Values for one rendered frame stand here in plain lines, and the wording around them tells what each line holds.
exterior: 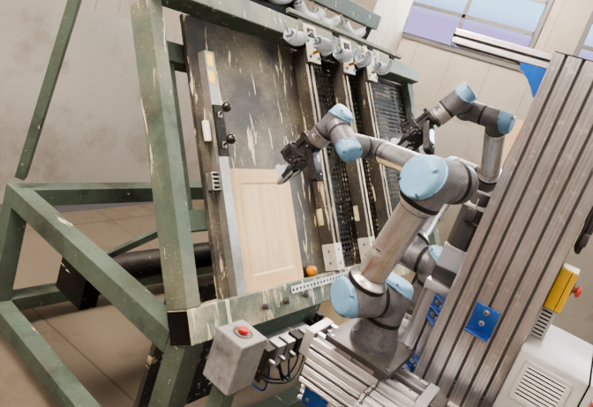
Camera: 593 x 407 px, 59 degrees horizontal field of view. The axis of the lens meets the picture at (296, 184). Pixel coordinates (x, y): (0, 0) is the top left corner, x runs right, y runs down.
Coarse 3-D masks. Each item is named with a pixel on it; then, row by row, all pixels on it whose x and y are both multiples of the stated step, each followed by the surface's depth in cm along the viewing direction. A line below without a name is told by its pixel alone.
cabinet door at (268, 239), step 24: (240, 192) 207; (264, 192) 219; (288, 192) 232; (240, 216) 205; (264, 216) 217; (288, 216) 229; (240, 240) 203; (264, 240) 214; (288, 240) 226; (264, 264) 211; (288, 264) 223; (264, 288) 208
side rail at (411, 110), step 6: (408, 84) 353; (402, 90) 355; (408, 90) 353; (408, 96) 353; (414, 96) 358; (408, 102) 353; (414, 102) 356; (408, 108) 353; (414, 108) 354; (408, 114) 353; (414, 114) 352; (420, 150) 350; (432, 234) 343; (438, 234) 348; (432, 240) 343; (438, 240) 346
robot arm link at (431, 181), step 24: (408, 168) 133; (432, 168) 128; (456, 168) 132; (408, 192) 131; (432, 192) 128; (456, 192) 132; (408, 216) 135; (384, 240) 140; (408, 240) 138; (360, 264) 148; (384, 264) 142; (336, 288) 150; (360, 288) 144; (384, 288) 147; (336, 312) 150; (360, 312) 147
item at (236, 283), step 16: (208, 80) 202; (208, 96) 201; (208, 112) 201; (224, 160) 201; (224, 176) 199; (224, 192) 197; (224, 208) 197; (224, 224) 197; (224, 240) 197; (240, 256) 198; (240, 272) 196; (240, 288) 195
